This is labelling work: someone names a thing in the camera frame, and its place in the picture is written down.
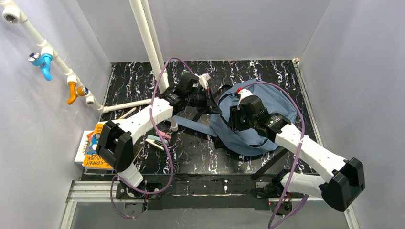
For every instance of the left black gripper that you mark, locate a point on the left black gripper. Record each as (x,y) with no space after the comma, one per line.
(209,103)

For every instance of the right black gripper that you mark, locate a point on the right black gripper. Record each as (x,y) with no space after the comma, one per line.
(236,119)

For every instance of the blue student backpack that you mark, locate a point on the blue student backpack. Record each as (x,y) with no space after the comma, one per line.
(247,142)

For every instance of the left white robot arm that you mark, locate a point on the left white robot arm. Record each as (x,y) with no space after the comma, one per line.
(115,145)

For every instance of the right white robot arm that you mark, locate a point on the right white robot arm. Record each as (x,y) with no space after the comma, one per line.
(339,181)

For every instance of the white vertical pvc pipe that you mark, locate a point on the white vertical pvc pipe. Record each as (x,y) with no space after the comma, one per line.
(142,24)

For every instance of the teal white stapler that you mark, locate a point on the teal white stapler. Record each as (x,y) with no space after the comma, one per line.
(156,142)

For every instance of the dark brown book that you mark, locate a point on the dark brown book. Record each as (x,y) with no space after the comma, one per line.
(137,151)

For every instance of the thin white rear pipe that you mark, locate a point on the thin white rear pipe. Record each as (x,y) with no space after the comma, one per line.
(149,18)

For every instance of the orange treehouse book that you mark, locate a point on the orange treehouse book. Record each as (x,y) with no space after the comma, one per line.
(92,160)

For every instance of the orange plastic tap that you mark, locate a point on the orange plastic tap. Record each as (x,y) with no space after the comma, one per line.
(76,91)

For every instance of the white book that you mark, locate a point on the white book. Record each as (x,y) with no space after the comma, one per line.
(83,147)

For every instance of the blue plastic tap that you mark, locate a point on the blue plastic tap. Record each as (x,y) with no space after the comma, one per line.
(43,61)

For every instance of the white slanted pvc pipe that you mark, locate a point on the white slanted pvc pipe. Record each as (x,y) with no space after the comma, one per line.
(13,14)

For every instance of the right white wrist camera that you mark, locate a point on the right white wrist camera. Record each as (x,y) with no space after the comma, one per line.
(241,94)

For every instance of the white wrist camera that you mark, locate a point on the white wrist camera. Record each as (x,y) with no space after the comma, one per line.
(202,81)
(241,94)

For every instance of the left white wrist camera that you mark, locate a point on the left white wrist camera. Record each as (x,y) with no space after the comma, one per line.
(202,81)

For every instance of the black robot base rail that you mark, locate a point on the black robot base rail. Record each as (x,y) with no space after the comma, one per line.
(204,191)

